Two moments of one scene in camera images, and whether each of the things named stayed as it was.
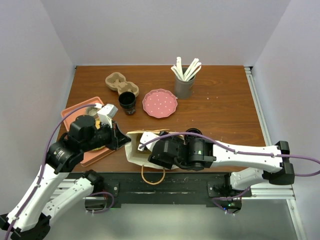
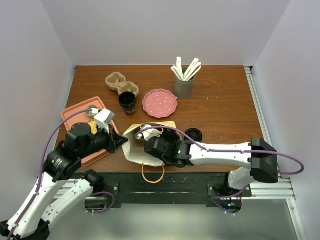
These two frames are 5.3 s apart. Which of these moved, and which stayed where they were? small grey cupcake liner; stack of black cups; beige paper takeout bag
Moved: beige paper takeout bag
Stayed: stack of black cups; small grey cupcake liner
